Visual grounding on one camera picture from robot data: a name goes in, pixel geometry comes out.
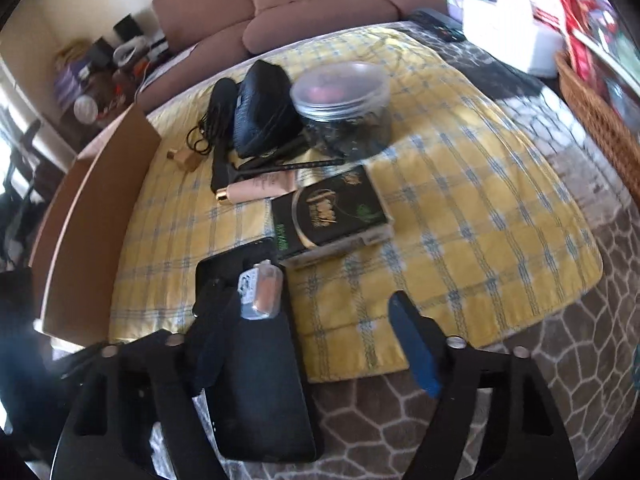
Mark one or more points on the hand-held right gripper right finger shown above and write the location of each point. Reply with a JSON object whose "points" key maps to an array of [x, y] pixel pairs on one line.
{"points": [[415, 345]]}

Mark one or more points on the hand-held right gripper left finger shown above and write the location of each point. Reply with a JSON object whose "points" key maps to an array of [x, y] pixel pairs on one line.
{"points": [[210, 340]]}

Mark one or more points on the small clear foundation bottle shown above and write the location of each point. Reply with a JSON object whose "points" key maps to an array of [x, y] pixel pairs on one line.
{"points": [[262, 292]]}

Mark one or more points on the black tray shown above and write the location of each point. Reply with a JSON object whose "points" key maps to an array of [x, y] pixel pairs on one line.
{"points": [[265, 390]]}

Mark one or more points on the beige cosmetic tube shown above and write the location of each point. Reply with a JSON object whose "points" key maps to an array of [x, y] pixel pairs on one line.
{"points": [[255, 187]]}

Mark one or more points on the brown cardboard box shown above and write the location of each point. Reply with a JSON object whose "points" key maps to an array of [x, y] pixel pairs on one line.
{"points": [[95, 210]]}

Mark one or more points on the yellow checked cloth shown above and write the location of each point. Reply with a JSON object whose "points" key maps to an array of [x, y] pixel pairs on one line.
{"points": [[475, 200]]}

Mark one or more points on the black green printed box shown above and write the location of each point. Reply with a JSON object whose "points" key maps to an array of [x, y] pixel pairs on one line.
{"points": [[330, 210]]}

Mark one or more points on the small wooden block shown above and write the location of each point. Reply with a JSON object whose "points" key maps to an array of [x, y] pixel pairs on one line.
{"points": [[182, 160]]}

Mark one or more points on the black eyeliner pencil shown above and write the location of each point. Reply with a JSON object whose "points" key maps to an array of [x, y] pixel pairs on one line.
{"points": [[315, 163]]}

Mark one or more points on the black hairbrush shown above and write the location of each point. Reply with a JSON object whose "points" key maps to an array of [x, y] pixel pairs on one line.
{"points": [[220, 105]]}

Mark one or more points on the dark blue zip pouch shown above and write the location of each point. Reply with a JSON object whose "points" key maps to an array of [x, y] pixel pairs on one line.
{"points": [[260, 110]]}

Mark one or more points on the clear plastic jar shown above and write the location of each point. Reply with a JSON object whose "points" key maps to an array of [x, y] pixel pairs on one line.
{"points": [[345, 115]]}

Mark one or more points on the black chair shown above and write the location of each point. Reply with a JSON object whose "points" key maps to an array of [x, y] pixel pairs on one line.
{"points": [[20, 185]]}

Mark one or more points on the dark wooden side table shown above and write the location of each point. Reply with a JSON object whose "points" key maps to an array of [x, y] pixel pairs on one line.
{"points": [[70, 125]]}

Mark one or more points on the white paper sheet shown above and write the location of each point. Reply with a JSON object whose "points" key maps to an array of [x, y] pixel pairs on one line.
{"points": [[172, 62]]}

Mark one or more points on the wicker basket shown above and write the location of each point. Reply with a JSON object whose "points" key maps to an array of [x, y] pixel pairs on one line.
{"points": [[595, 120]]}

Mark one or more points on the black remote control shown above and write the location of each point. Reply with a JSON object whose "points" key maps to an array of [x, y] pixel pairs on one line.
{"points": [[435, 22]]}

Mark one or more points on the black speaker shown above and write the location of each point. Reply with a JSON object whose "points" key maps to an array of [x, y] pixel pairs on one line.
{"points": [[126, 27]]}

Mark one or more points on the pink sofa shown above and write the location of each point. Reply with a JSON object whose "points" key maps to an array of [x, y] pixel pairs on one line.
{"points": [[200, 15]]}

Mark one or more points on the white box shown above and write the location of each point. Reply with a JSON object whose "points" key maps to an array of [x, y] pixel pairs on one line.
{"points": [[505, 25]]}

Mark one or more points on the pile of red packets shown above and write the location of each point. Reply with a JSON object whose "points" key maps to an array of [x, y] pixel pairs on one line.
{"points": [[590, 5]]}

